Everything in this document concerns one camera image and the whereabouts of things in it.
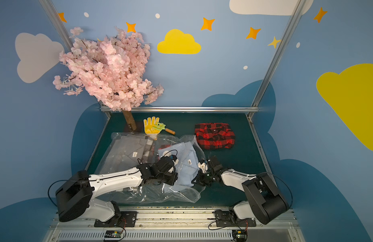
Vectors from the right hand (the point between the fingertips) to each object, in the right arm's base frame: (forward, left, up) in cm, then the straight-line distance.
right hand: (193, 180), depth 86 cm
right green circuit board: (-24, -24, -4) cm, 35 cm away
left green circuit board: (-28, +38, -2) cm, 47 cm away
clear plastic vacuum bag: (-10, +20, +5) cm, 23 cm away
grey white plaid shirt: (+22, +31, +2) cm, 39 cm away
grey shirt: (+11, +42, +5) cm, 44 cm away
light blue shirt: (+12, +4, +4) cm, 13 cm away
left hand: (0, +8, +5) cm, 10 cm away
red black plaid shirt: (+32, -13, +1) cm, 35 cm away
